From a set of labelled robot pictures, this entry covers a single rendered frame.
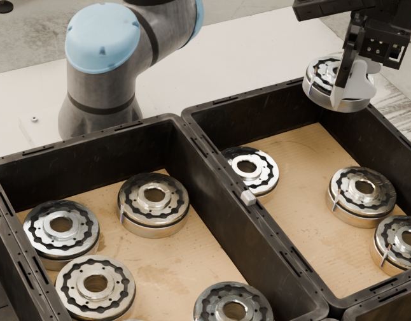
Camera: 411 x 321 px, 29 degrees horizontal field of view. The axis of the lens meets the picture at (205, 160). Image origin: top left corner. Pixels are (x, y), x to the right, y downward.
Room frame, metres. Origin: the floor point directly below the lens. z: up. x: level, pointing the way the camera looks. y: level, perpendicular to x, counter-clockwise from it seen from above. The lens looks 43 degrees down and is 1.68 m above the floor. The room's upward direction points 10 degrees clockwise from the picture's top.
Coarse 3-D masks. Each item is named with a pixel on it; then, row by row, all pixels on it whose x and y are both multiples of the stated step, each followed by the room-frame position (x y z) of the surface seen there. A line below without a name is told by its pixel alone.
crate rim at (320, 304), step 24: (144, 120) 0.88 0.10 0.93; (168, 120) 0.89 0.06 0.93; (48, 144) 0.79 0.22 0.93; (72, 144) 0.80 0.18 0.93; (192, 144) 0.85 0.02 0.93; (216, 168) 0.80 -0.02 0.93; (0, 192) 0.69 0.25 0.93; (24, 240) 0.62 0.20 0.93; (264, 240) 0.69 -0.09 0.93; (288, 264) 0.66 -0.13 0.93; (48, 288) 0.55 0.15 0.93; (312, 288) 0.63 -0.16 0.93; (312, 312) 0.59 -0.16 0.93
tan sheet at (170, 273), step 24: (96, 192) 0.81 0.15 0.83; (24, 216) 0.74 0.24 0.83; (96, 216) 0.77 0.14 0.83; (192, 216) 0.80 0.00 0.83; (120, 240) 0.73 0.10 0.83; (144, 240) 0.74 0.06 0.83; (168, 240) 0.75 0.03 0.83; (192, 240) 0.76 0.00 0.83; (216, 240) 0.76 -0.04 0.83; (144, 264) 0.70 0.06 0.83; (168, 264) 0.70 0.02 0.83; (192, 264) 0.71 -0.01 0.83; (216, 264) 0.72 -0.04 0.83; (144, 288) 0.66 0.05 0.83; (168, 288) 0.66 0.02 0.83; (192, 288) 0.67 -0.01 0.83; (144, 312) 0.62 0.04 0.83; (168, 312) 0.63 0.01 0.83; (192, 312) 0.63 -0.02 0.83
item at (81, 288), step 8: (88, 272) 0.64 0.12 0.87; (96, 272) 0.64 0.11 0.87; (104, 272) 0.64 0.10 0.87; (80, 280) 0.62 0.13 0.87; (112, 280) 0.63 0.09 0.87; (80, 288) 0.61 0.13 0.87; (112, 288) 0.62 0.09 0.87; (88, 296) 0.60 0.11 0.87; (96, 296) 0.60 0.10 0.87; (104, 296) 0.61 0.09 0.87
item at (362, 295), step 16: (288, 80) 1.04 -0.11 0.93; (240, 96) 0.97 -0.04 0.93; (256, 96) 0.98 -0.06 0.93; (192, 112) 0.91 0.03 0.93; (368, 112) 1.00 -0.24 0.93; (192, 128) 0.88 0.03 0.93; (384, 128) 0.97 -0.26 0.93; (208, 144) 0.85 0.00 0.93; (400, 144) 0.94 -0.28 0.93; (224, 160) 0.82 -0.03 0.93; (240, 192) 0.77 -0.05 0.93; (256, 208) 0.74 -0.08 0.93; (272, 224) 0.72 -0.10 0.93; (288, 240) 0.70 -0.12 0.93; (304, 272) 0.65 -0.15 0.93; (320, 288) 0.63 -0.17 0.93; (368, 288) 0.64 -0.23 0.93; (384, 288) 0.65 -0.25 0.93; (336, 304) 0.61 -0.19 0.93; (352, 304) 0.61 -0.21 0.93
